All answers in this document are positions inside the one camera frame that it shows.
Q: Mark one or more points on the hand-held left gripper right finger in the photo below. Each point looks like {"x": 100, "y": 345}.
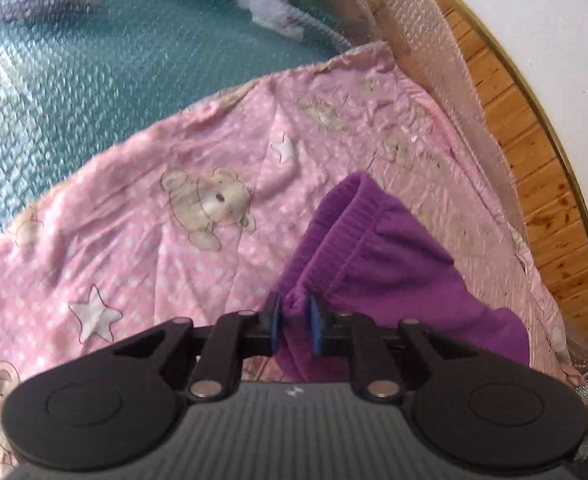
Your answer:
{"x": 316, "y": 325}

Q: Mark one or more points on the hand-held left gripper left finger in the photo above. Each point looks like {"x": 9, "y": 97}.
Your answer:
{"x": 274, "y": 325}

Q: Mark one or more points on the purple fleece pants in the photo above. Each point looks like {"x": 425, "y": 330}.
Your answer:
{"x": 398, "y": 280}

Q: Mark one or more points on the pink bear print blanket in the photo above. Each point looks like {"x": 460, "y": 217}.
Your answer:
{"x": 149, "y": 260}

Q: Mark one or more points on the wooden plank board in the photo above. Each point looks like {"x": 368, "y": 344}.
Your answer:
{"x": 548, "y": 185}

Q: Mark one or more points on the clear bubble wrap sheet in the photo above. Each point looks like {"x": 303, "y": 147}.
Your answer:
{"x": 74, "y": 85}

